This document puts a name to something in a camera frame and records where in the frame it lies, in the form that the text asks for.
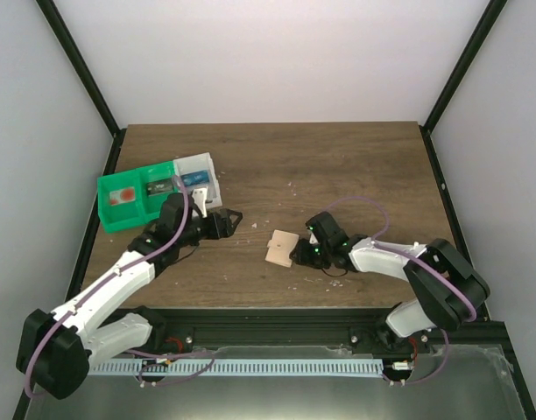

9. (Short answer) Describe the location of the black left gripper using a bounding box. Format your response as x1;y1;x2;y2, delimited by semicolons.
177;210;243;248

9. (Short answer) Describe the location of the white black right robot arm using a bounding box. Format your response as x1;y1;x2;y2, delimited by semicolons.
289;212;490;353

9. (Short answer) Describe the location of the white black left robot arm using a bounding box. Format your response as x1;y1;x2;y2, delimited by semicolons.
16;188;243;400

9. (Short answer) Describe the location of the blue credit card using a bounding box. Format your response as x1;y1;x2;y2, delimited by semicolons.
181;171;210;188

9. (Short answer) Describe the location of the black vip card in bin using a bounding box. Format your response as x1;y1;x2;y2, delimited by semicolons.
145;178;174;197

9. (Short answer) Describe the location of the white red card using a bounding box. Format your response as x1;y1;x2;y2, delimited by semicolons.
109;186;136;207

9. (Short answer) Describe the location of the white plastic bin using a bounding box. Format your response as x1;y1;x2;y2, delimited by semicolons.
173;152;222;209

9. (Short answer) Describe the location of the green plastic bin middle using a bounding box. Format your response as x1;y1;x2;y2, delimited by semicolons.
137;160;179;222

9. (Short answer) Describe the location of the green plastic bin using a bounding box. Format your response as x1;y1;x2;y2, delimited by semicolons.
137;160;179;222
97;170;145;234

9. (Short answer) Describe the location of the green plastic bin left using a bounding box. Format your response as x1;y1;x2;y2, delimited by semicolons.
97;170;145;234

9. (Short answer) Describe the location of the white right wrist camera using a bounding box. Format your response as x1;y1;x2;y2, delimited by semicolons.
308;231;320;246

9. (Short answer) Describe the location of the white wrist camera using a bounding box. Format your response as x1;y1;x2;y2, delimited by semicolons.
308;231;320;246
191;185;208;219

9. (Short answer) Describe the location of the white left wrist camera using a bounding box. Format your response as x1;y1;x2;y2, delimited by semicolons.
191;185;208;219

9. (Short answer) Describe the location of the light blue slotted cable duct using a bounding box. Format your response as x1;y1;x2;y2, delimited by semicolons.
89;359;384;378

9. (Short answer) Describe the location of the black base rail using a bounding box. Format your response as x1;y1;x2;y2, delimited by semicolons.
118;307;508;358

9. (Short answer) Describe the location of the metal base plate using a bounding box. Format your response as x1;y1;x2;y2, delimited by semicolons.
25;346;532;419

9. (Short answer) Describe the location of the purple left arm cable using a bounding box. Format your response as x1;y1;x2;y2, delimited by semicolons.
24;174;194;399

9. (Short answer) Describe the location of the black frame post left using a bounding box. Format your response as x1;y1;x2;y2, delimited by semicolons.
34;0;122;137

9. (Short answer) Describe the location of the black frame post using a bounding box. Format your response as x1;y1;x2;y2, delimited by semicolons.
419;0;510;132
34;0;122;137

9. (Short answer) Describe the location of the black frame post right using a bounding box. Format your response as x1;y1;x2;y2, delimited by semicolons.
419;0;510;132

